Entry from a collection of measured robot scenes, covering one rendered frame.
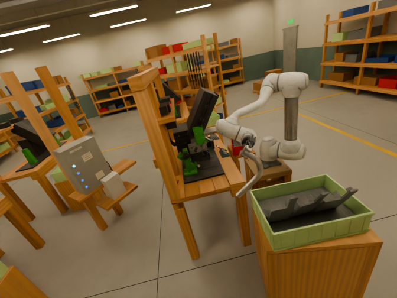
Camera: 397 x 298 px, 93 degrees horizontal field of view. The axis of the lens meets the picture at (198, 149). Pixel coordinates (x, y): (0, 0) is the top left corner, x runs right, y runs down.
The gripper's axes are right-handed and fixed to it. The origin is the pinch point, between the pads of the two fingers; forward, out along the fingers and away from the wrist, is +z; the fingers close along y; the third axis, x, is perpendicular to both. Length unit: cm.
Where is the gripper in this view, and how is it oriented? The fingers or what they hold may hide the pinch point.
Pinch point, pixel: (246, 151)
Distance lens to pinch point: 100.5
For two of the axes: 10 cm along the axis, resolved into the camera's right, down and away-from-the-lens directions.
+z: -2.8, 2.8, -9.2
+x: 8.2, 5.7, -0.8
